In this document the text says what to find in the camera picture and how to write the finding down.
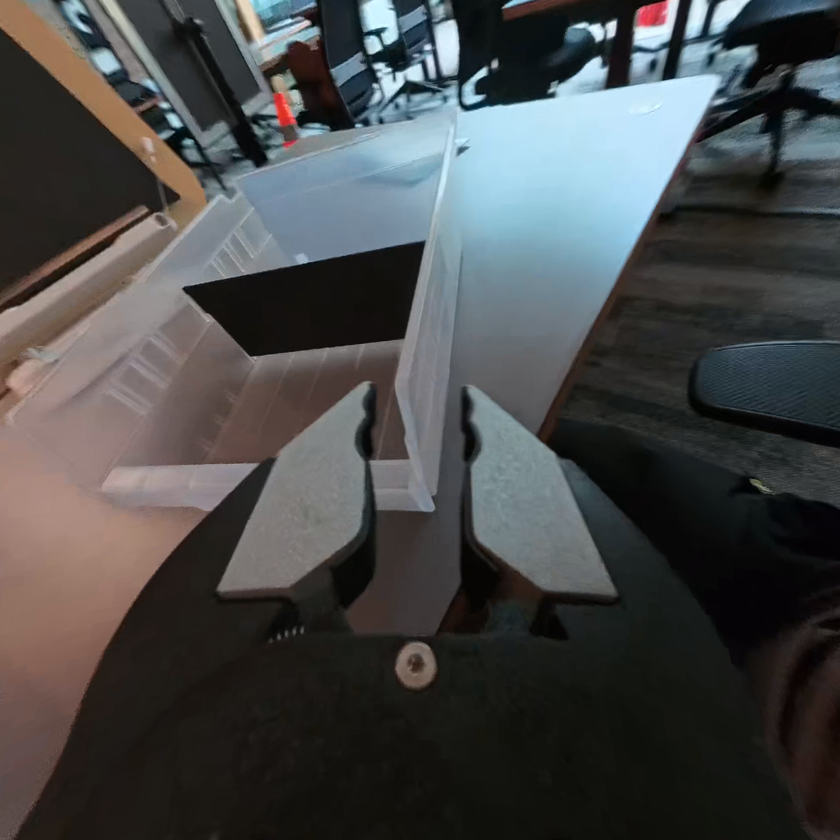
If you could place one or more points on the person's black clothing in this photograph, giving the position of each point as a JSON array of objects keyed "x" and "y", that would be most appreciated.
[{"x": 689, "y": 525}]

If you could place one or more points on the red cloth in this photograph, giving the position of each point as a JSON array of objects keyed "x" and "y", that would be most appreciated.
[{"x": 655, "y": 12}]

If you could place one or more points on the brown wooden table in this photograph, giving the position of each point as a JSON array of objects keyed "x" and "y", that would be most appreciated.
[{"x": 623, "y": 46}]

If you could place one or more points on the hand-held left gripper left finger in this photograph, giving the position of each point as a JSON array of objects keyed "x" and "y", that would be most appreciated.
[{"x": 302, "y": 505}]

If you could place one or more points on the orange traffic cone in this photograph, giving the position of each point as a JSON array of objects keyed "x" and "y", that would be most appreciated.
[{"x": 283, "y": 111}]

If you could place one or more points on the black divider panel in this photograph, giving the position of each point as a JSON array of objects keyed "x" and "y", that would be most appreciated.
[{"x": 315, "y": 302}]

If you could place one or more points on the clear plastic bin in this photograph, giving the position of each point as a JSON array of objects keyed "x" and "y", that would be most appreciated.
[{"x": 197, "y": 420}]

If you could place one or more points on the black tripod stand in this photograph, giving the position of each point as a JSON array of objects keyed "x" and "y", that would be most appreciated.
[{"x": 223, "y": 98}]

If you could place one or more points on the black monitor with tan frame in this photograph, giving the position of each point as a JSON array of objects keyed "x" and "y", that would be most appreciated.
[{"x": 59, "y": 164}]

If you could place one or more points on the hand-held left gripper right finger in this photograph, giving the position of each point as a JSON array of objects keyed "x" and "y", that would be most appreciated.
[{"x": 531, "y": 518}]

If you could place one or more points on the black mesh chair seat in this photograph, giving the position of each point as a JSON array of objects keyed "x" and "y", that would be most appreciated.
[{"x": 774, "y": 387}]

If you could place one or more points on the black office chair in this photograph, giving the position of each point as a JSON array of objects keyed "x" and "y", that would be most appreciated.
[
  {"x": 781, "y": 39},
  {"x": 354, "y": 59},
  {"x": 525, "y": 39}
]

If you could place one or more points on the grey partition panel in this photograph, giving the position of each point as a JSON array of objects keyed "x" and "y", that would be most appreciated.
[{"x": 233, "y": 39}]

